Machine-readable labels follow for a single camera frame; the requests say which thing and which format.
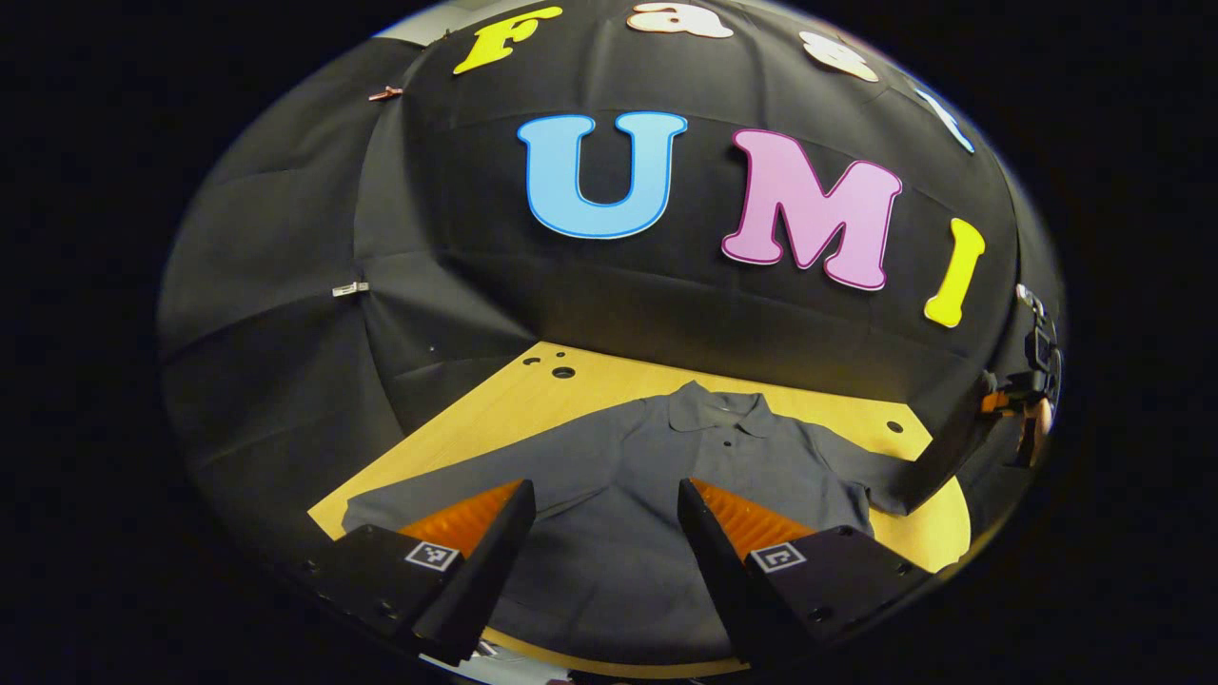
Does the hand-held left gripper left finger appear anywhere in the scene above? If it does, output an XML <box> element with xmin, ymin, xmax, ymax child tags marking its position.
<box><xmin>303</xmin><ymin>478</ymin><xmax>537</xmax><ymax>667</ymax></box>

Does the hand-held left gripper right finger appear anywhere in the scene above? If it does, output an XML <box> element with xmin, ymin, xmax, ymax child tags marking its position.
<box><xmin>677</xmin><ymin>478</ymin><xmax>938</xmax><ymax>678</ymax></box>

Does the grey polo shirt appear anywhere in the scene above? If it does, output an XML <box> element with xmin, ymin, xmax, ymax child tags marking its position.
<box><xmin>343</xmin><ymin>381</ymin><xmax>919</xmax><ymax>667</ymax></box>

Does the black backdrop cloth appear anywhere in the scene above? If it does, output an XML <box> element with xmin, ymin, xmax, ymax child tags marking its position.
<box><xmin>157</xmin><ymin>0</ymin><xmax>1067</xmax><ymax>572</ymax></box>

